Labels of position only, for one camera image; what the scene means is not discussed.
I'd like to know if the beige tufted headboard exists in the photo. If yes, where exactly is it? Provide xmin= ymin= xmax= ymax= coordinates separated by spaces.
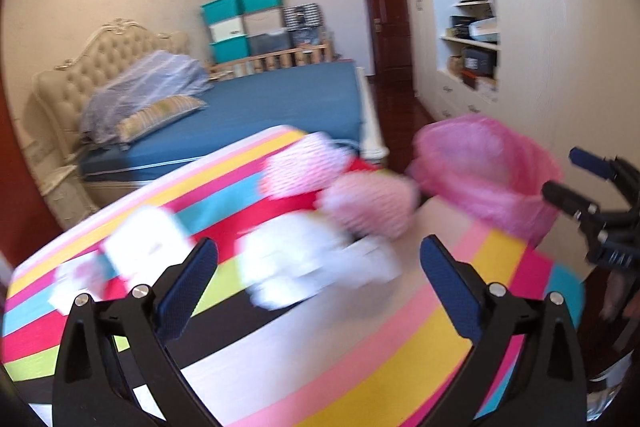
xmin=32 ymin=19 xmax=191 ymax=158

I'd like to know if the black safe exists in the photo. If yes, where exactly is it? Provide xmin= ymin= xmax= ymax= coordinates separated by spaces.
xmin=462 ymin=47 xmax=498 ymax=76

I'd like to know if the white shelf box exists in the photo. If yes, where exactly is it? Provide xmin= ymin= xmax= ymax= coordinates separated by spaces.
xmin=469 ymin=18 xmax=501 ymax=42

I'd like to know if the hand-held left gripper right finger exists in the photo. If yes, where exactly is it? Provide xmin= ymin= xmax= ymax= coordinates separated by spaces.
xmin=420 ymin=234 xmax=588 ymax=427

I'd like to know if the pink bagged trash bin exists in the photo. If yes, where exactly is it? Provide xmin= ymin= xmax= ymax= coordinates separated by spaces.
xmin=407 ymin=114 xmax=563 ymax=248

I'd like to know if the bed with blue mattress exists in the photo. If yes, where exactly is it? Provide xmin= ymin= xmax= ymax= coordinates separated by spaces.
xmin=77 ymin=61 xmax=391 ymax=188

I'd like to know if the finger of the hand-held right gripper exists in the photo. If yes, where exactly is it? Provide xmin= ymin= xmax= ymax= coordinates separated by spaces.
xmin=541 ymin=180 xmax=640 ymax=264
xmin=569 ymin=147 xmax=640 ymax=202

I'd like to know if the clear storage box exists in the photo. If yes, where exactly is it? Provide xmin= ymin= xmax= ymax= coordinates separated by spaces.
xmin=247 ymin=31 xmax=292 ymax=56

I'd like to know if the black white checkered bag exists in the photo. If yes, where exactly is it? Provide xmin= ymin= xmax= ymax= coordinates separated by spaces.
xmin=282 ymin=3 xmax=323 ymax=29

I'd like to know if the beige storage box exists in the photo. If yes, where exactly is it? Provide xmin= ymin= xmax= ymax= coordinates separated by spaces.
xmin=243 ymin=9 xmax=283 ymax=36

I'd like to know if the rainbow striped tablecloth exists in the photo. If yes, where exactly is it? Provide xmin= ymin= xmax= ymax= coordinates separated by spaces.
xmin=0 ymin=125 xmax=586 ymax=427

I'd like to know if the white built-in wardrobe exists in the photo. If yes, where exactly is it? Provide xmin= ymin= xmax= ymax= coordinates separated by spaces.
xmin=390 ymin=0 xmax=640 ymax=188

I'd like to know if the small white box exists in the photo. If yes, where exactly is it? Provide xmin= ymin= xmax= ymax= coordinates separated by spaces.
xmin=50 ymin=252 xmax=108 ymax=313

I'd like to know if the wooden crib rail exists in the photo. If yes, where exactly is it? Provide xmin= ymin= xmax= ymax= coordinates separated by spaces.
xmin=207 ymin=41 xmax=335 ymax=80

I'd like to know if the white storage box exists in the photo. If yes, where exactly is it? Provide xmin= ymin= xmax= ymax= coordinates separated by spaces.
xmin=207 ymin=17 xmax=247 ymax=42

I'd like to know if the person's right hand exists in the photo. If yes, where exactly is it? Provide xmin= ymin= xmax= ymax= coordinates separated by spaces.
xmin=599 ymin=266 xmax=632 ymax=323

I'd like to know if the cardboard shoe box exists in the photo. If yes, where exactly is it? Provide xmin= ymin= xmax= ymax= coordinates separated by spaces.
xmin=460 ymin=72 xmax=498 ymax=92

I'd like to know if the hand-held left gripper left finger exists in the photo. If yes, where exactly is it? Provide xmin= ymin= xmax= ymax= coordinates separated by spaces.
xmin=52 ymin=237 xmax=221 ymax=427

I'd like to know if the dark clear storage bag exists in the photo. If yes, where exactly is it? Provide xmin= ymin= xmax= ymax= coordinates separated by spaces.
xmin=291 ymin=27 xmax=328 ymax=48

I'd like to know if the pink foam fruit net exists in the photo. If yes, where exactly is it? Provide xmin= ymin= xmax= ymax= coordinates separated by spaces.
xmin=320 ymin=171 xmax=421 ymax=242
xmin=260 ymin=132 xmax=353 ymax=200

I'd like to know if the cream nightstand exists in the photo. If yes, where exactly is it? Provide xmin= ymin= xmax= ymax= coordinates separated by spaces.
xmin=37 ymin=164 xmax=101 ymax=233

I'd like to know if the brown wooden door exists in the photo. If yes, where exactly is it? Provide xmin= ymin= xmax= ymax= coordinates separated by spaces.
xmin=357 ymin=0 xmax=415 ymax=82

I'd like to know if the striped pillow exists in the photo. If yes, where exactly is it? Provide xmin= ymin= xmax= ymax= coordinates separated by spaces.
xmin=117 ymin=95 xmax=208 ymax=142

